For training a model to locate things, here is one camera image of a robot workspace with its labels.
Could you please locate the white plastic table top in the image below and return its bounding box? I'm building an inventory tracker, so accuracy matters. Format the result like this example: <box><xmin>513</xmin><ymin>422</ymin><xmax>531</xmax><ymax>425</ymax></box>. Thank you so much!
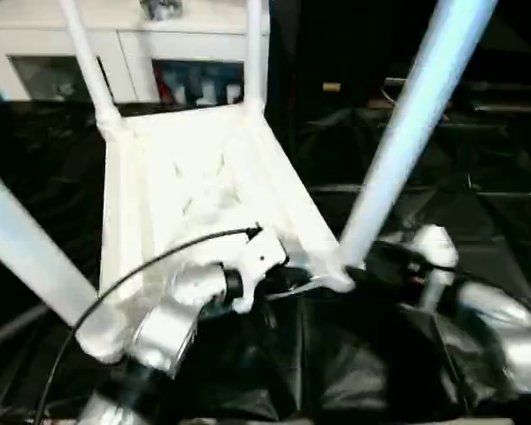
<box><xmin>74</xmin><ymin>100</ymin><xmax>355</xmax><ymax>362</ymax></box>

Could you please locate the black mat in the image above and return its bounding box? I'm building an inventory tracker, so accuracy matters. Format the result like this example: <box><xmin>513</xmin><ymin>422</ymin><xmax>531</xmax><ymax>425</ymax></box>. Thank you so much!
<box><xmin>0</xmin><ymin>99</ymin><xmax>531</xmax><ymax>425</ymax></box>

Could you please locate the dark cabinet with gold label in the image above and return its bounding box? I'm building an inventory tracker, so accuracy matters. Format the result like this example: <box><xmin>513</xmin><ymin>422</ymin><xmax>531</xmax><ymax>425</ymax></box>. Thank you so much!
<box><xmin>269</xmin><ymin>0</ymin><xmax>389</xmax><ymax>123</ymax></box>

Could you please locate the white glass door cabinet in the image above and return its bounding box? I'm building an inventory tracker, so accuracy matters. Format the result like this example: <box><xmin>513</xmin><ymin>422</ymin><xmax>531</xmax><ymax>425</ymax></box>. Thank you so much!
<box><xmin>0</xmin><ymin>0</ymin><xmax>271</xmax><ymax>107</ymax></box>

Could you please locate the blue white patterned jar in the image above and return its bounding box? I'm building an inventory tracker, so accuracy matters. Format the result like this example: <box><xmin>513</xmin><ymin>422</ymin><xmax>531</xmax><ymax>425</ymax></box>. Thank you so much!
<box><xmin>140</xmin><ymin>0</ymin><xmax>183</xmax><ymax>21</ymax></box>

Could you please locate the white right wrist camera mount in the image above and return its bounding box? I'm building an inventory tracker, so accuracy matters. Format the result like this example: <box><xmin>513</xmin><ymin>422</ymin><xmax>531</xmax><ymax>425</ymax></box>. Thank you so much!
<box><xmin>406</xmin><ymin>224</ymin><xmax>460</xmax><ymax>311</ymax></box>

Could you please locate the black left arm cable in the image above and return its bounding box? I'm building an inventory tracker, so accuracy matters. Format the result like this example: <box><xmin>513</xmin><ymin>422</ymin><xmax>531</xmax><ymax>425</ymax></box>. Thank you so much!
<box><xmin>26</xmin><ymin>224</ymin><xmax>265</xmax><ymax>425</ymax></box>

